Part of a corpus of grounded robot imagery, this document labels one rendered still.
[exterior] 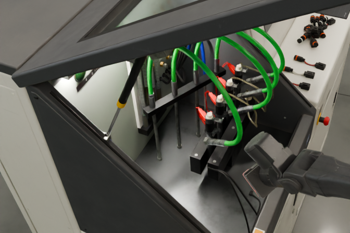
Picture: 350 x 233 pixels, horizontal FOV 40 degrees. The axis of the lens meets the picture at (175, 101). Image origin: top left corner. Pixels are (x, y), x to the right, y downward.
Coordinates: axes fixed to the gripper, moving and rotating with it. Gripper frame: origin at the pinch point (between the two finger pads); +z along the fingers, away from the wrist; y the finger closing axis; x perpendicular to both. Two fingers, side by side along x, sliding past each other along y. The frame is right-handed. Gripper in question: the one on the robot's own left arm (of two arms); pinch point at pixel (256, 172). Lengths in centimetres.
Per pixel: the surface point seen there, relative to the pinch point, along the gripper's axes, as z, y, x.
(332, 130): 151, -97, 46
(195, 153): 39.0, 1.3, -8.4
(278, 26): 58, -60, -25
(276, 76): 19.2, -28.2, -13.7
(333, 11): 69, -91, -16
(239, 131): 1.6, -3.4, -10.2
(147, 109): 38.5, 5.4, -28.7
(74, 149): 12.5, 31.3, -31.5
